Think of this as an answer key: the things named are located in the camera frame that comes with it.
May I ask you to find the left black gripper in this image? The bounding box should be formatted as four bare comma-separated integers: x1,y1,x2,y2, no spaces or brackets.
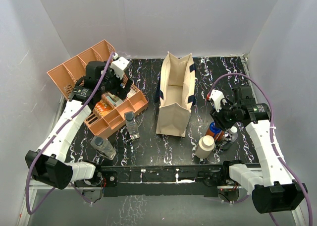
98,62,132,100

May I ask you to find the orange bottle blue cap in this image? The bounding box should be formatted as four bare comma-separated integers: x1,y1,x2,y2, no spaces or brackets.
206,122,224,142

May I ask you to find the beige canvas tote bag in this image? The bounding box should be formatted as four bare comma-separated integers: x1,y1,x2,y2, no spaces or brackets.
155,53,196,137

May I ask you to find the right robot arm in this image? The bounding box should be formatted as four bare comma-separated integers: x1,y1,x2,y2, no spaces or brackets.
211,99,307,214

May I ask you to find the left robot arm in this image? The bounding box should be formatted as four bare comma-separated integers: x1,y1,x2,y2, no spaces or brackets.
25,68,133,189

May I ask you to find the white label box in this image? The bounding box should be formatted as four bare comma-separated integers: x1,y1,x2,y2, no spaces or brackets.
127,84,139,99

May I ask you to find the orange snack packet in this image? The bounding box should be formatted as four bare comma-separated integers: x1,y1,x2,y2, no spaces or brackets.
95,100,113,117

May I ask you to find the cream cylindrical bottle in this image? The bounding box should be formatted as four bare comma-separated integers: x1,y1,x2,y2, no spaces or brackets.
195,135,215,159

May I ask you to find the pink plastic desk organizer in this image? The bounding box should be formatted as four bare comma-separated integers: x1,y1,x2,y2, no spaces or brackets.
48,40,148,138

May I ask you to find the upright clear square bottle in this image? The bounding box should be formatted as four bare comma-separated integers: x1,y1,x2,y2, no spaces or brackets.
124,111,140,140

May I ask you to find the tilted clear square bottle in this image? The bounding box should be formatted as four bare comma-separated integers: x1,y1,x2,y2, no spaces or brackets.
90,136,116,160

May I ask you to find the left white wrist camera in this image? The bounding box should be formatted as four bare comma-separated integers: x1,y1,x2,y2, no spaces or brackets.
110,57,129,80

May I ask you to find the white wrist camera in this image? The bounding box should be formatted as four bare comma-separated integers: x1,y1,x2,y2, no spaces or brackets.
207,89,224,112
110,57,129,80

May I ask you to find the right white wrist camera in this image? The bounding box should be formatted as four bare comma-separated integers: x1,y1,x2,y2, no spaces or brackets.
207,89,224,112

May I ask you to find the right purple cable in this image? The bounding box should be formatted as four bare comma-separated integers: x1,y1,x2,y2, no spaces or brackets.
210,72,313,226

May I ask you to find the purple cable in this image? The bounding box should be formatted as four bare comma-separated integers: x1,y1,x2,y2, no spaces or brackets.
210,72,313,226
24,51,117,215

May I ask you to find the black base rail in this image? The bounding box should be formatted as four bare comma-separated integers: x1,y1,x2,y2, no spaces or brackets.
74,161,263,199

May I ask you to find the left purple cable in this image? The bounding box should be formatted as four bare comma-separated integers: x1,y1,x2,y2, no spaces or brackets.
24,51,117,215

